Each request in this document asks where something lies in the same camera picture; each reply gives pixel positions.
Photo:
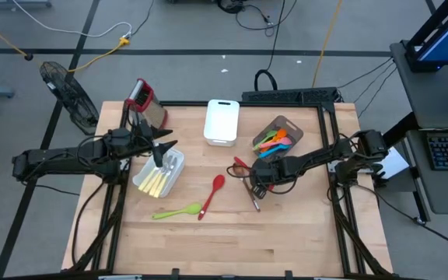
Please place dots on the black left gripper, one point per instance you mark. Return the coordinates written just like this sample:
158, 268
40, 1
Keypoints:
142, 142

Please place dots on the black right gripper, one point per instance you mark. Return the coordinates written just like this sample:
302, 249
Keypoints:
267, 173

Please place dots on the blue silicone spatula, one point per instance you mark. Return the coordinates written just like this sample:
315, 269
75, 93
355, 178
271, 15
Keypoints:
282, 148

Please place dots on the brown wooden spoon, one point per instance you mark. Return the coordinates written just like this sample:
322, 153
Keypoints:
253, 200

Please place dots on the pink silicone spatula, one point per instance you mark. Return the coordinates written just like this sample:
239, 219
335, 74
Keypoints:
284, 141

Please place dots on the orange silicone spatula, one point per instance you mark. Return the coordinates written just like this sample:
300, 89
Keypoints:
281, 134

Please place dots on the grey translucent plastic bin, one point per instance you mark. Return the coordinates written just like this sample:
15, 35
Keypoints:
292, 134

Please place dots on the red silicone spoon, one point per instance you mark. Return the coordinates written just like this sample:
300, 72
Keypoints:
219, 182

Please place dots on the light green silicone spoon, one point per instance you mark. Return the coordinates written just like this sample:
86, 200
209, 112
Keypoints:
193, 210

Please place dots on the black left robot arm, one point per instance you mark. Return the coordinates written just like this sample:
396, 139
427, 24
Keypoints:
60, 159

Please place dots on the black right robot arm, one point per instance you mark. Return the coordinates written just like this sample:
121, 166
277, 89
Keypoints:
325, 155

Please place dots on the frosted white plastic bin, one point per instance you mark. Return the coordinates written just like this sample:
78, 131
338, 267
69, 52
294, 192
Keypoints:
178, 175

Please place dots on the glossy white plastic bin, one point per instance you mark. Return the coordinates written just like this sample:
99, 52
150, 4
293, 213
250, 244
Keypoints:
221, 120

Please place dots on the black floor fan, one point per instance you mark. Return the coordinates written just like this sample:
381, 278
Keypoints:
72, 101

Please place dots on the white paper sheet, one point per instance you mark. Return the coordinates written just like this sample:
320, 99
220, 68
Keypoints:
397, 165

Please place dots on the grey side desk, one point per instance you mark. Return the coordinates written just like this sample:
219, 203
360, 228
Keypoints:
422, 97

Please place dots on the grey keyboard desk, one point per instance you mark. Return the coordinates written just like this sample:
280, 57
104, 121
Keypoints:
442, 194

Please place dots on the black aluminium rig frame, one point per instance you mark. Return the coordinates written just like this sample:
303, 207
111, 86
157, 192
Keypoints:
185, 103

